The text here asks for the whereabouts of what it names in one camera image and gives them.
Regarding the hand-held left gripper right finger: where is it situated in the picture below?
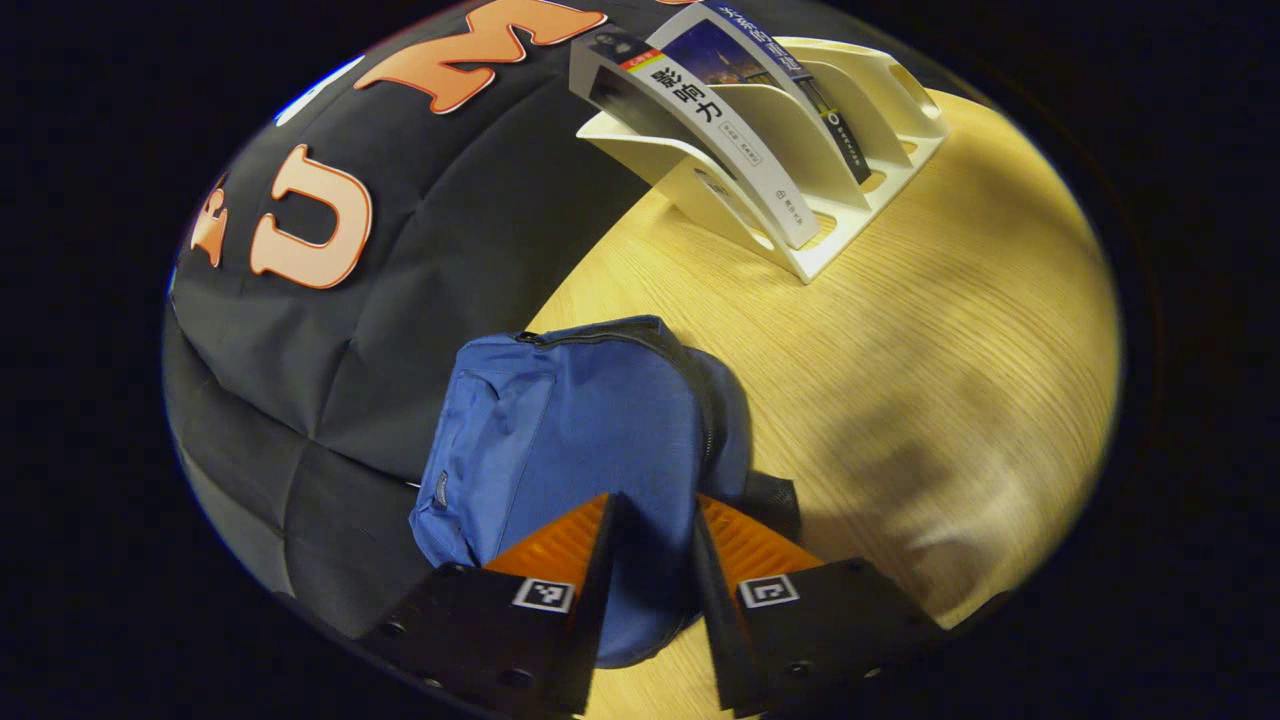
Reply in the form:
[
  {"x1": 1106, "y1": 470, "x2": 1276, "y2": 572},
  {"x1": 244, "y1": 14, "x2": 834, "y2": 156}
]
[{"x1": 691, "y1": 492, "x2": 952, "y2": 717}]

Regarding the blue schoolbag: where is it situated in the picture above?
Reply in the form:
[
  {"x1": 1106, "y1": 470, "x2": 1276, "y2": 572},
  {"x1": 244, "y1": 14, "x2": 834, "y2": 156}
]
[{"x1": 408, "y1": 315, "x2": 801, "y2": 669}]

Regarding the blue cover book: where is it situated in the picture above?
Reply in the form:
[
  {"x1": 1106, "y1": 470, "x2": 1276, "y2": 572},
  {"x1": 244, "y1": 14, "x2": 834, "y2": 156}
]
[{"x1": 648, "y1": 0, "x2": 873, "y2": 186}]

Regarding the black backdrop cloth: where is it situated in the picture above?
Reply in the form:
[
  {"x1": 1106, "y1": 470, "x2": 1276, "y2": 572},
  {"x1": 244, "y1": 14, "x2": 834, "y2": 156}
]
[{"x1": 163, "y1": 0, "x2": 721, "y2": 641}]

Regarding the white spine book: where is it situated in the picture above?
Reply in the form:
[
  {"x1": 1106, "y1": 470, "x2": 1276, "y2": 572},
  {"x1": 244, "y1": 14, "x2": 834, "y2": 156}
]
[{"x1": 568, "y1": 28, "x2": 822, "y2": 251}]

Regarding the cream plastic bookshelf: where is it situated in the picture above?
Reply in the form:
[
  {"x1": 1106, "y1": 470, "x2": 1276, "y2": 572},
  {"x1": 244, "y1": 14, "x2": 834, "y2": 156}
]
[{"x1": 577, "y1": 37, "x2": 951, "y2": 285}]

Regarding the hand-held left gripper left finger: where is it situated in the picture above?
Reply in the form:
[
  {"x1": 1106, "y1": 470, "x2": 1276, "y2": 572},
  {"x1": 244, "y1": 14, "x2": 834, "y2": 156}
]
[{"x1": 355, "y1": 491, "x2": 624, "y2": 719}]

